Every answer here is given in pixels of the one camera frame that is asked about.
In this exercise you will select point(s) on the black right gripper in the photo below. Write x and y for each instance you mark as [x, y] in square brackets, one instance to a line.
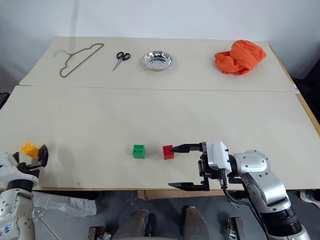
[203, 168]

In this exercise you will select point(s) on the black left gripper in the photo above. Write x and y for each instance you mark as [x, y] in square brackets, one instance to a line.
[28, 168]

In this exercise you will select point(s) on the yellow toy brick cube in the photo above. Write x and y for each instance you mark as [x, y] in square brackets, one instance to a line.
[29, 149]

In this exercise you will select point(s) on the red toy brick cube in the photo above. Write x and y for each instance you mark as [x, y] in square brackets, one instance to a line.
[167, 153]

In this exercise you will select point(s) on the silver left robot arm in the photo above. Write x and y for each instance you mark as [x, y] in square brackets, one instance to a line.
[15, 210]

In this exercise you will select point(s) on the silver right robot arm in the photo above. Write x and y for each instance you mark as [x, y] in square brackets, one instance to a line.
[260, 172]

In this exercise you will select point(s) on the brown cardboard piece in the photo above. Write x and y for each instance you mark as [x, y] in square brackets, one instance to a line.
[175, 195]

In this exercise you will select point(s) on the green toy brick cube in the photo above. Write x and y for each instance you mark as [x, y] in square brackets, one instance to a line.
[139, 152]

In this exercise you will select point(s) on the dark rounded shape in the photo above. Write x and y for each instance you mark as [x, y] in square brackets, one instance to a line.
[135, 225]
[196, 222]

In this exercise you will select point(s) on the clear plastic bag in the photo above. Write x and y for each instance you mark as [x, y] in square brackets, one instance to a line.
[62, 203]

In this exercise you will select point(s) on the large cream table mat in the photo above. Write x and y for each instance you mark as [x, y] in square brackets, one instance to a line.
[100, 125]

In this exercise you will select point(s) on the olive green clothes hanger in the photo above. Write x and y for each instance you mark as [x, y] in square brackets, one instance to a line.
[75, 63]

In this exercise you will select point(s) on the shiny metal bowl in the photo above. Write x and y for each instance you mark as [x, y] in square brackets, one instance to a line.
[157, 61]

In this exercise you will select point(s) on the crumpled orange cloth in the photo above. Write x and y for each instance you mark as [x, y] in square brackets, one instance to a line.
[240, 58]

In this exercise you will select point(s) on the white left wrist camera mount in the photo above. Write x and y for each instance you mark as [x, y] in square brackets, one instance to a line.
[7, 175]

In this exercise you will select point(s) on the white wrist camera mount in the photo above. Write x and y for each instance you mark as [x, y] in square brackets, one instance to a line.
[7, 175]
[217, 156]

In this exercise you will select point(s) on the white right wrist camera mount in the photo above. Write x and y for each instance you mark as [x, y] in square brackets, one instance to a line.
[217, 156]

